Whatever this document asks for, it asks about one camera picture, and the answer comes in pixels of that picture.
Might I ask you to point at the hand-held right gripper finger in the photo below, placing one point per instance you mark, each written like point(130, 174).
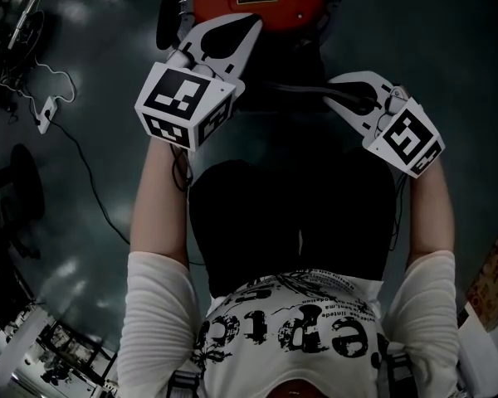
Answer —
point(369, 79)
point(357, 118)

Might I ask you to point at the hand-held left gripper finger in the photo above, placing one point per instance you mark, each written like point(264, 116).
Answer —
point(245, 52)
point(195, 42)

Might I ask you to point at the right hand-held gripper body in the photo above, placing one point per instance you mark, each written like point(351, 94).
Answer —
point(408, 139)

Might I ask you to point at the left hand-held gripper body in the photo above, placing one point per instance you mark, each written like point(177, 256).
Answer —
point(174, 98)

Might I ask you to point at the person's left forearm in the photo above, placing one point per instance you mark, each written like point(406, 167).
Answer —
point(157, 205)

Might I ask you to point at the person's right forearm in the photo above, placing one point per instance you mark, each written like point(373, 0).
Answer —
point(431, 210)

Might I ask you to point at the red vacuum cleaner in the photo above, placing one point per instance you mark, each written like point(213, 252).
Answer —
point(282, 11)

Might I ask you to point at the black trousers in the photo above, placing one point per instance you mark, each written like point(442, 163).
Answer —
point(282, 222)

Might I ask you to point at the white power strip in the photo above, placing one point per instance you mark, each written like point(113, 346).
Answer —
point(47, 114)

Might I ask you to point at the round wooden table black base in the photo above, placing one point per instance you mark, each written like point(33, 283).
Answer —
point(27, 181)

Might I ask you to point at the printed cardboard box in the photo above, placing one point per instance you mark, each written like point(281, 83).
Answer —
point(496, 284)

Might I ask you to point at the white desk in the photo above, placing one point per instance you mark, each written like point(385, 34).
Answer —
point(22, 21)

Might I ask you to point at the black chair base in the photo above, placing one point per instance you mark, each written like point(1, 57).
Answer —
point(22, 239)

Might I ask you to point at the white printed shirt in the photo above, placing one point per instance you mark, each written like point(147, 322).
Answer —
point(282, 338)

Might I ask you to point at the white box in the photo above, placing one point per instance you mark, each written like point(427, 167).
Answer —
point(485, 359)

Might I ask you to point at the black metal frame rack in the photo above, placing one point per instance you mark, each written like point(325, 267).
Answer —
point(74, 355)

